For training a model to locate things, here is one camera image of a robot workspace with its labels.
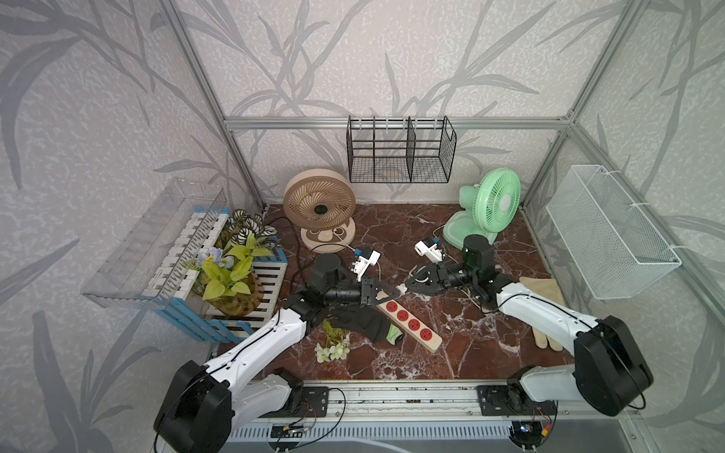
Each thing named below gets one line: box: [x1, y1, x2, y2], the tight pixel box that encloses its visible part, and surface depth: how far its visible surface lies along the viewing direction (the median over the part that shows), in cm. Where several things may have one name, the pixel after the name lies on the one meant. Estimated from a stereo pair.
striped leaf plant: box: [226, 208, 278, 246], surface depth 81 cm
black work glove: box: [331, 305, 391, 343], surface depth 88 cm
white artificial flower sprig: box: [314, 318, 351, 364], surface depth 84 cm
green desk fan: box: [442, 167, 523, 251], surface depth 90 cm
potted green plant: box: [192, 235, 274, 317], surface depth 74 cm
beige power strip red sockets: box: [375, 299, 443, 353], surface depth 86 cm
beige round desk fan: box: [283, 167, 356, 254], surface depth 92 cm
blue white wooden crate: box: [137, 206, 288, 344], surface depth 75 cm
